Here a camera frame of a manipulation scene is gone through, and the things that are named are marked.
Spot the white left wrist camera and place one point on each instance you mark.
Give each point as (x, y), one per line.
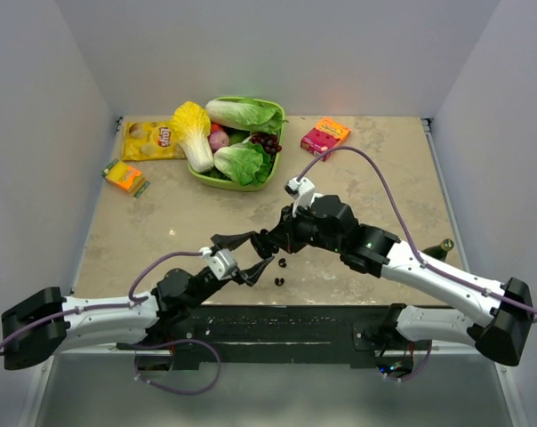
(220, 261)

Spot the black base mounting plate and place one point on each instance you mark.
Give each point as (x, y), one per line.
(357, 336)

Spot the green lettuce back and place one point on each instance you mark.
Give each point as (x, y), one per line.
(246, 114)

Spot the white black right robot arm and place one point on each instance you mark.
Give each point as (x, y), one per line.
(493, 317)

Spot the yellow Lays chips bag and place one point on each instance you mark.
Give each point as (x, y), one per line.
(148, 141)

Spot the yellow napa cabbage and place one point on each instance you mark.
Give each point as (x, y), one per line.
(191, 127)

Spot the red tomato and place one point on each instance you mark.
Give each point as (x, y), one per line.
(216, 128)

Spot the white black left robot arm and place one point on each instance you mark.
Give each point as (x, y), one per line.
(48, 322)

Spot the green plastic bowl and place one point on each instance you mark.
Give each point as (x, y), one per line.
(246, 141)

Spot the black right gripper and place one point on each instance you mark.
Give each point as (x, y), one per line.
(284, 236)

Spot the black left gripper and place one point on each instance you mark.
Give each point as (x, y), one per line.
(232, 242)

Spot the green lettuce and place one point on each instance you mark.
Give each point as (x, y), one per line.
(244, 163)
(246, 114)

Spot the dark red grapes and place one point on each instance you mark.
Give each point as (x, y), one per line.
(269, 142)

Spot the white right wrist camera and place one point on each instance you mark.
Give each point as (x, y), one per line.
(303, 192)

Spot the orange green sponge pack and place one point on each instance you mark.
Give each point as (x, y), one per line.
(125, 177)

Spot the green lettuce front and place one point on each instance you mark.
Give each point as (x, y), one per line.
(244, 163)

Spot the red onion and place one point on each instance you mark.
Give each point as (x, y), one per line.
(218, 140)

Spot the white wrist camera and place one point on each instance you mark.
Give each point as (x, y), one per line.
(303, 192)
(220, 261)

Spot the pink orange snack box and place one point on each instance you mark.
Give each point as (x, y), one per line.
(325, 135)

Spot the green glass bottle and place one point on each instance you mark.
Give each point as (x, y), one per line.
(439, 251)

